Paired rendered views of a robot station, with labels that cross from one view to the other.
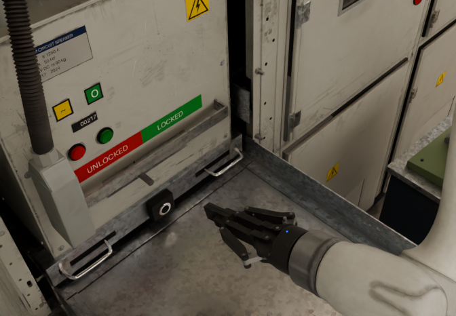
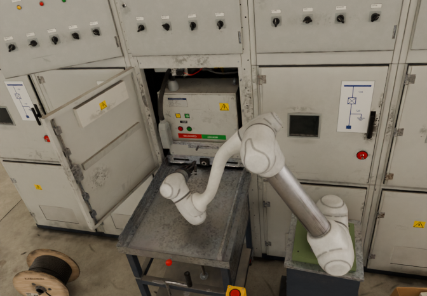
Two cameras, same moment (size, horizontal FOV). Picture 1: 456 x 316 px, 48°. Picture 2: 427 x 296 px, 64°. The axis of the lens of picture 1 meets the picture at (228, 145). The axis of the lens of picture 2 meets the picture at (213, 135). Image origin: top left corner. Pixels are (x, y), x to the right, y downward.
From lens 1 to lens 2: 157 cm
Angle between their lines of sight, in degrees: 48
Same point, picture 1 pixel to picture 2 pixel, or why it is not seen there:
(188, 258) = (196, 178)
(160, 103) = (209, 129)
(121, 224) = (190, 159)
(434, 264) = (193, 196)
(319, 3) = not seen: hidden behind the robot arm
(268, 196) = (232, 182)
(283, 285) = not seen: hidden behind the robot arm
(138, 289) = not seen: hidden behind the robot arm
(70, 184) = (163, 130)
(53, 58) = (176, 102)
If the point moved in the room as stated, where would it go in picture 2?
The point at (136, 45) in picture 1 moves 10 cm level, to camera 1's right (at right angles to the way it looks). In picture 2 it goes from (201, 109) to (210, 115)
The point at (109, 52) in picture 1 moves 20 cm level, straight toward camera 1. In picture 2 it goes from (192, 107) to (168, 122)
